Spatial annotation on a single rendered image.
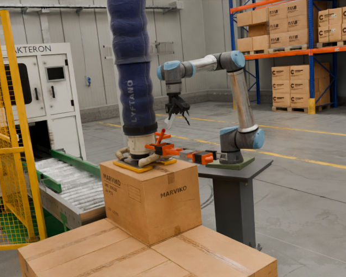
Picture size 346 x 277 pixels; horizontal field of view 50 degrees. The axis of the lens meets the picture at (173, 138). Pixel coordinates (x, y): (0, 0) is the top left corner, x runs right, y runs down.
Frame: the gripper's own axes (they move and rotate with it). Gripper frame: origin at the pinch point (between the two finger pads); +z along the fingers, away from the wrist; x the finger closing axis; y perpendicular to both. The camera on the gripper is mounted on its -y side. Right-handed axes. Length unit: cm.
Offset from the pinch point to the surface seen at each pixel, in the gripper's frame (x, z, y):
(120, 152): 11, 19, 55
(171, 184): 2.4, 34.6, 10.3
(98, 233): 36, 67, 50
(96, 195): 4, 69, 124
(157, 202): 13.5, 42.7, 10.5
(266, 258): -14, 67, -46
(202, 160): 4.2, 14.0, -22.6
